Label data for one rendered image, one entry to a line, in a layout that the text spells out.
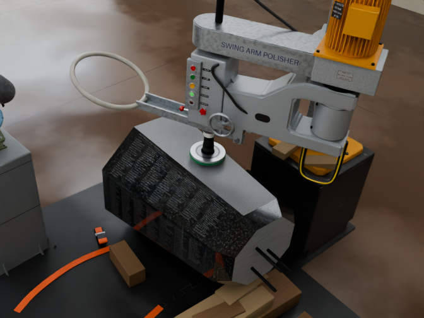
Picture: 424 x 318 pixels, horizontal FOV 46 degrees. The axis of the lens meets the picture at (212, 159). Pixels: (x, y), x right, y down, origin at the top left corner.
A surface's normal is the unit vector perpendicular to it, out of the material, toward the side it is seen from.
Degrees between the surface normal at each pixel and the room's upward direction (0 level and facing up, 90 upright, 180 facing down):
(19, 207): 90
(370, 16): 90
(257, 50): 90
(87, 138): 0
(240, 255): 90
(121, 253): 0
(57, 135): 0
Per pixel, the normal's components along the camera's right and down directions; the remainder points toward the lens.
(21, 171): 0.73, 0.46
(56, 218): 0.07, -0.79
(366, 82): -0.39, 0.54
